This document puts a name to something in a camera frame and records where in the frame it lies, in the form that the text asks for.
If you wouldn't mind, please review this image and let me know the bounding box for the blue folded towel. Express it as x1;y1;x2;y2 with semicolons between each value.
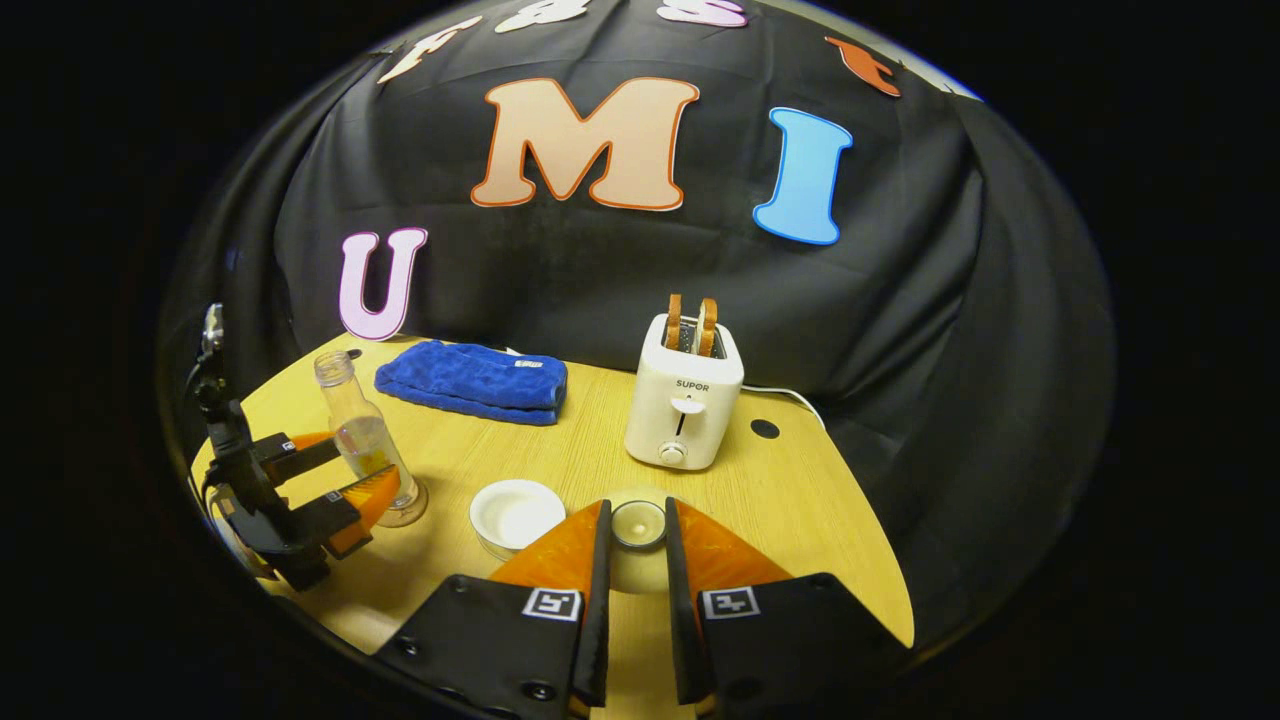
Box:
375;340;569;427

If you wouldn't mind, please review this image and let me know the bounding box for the white toaster power cable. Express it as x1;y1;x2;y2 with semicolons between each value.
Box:
742;384;828;432

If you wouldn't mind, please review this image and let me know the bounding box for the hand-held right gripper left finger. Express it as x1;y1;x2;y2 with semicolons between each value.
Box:
375;498;613;720

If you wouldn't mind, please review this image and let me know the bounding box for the black backdrop cloth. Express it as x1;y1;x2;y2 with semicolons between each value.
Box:
160;0;1116;651

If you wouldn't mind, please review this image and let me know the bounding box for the clear plastic water bottle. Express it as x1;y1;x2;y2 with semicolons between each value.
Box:
313;350;429;529

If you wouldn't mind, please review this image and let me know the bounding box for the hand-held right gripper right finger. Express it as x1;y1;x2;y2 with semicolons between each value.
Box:
665;497;911;713

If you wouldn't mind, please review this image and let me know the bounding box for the cream white toaster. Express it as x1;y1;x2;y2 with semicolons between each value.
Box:
624;312;746;472

